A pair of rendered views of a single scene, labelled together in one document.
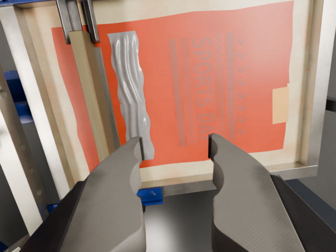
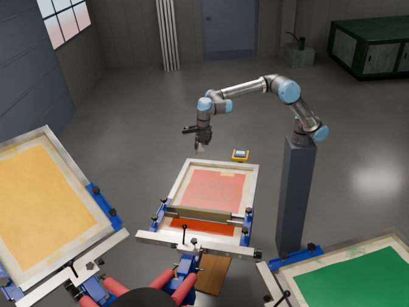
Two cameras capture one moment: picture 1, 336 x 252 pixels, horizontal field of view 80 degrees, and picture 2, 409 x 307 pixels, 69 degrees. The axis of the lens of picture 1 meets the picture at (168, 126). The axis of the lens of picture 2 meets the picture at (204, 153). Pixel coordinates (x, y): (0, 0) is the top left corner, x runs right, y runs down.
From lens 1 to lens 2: 175 cm
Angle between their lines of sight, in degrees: 61
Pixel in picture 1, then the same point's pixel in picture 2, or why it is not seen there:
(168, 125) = (221, 204)
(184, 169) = (244, 203)
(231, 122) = (227, 186)
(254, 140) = (238, 181)
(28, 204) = (232, 247)
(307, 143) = (243, 166)
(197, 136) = (229, 197)
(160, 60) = (195, 201)
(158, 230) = not seen: outside the picture
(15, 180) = (218, 247)
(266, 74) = (214, 176)
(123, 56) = not seen: hidden behind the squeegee
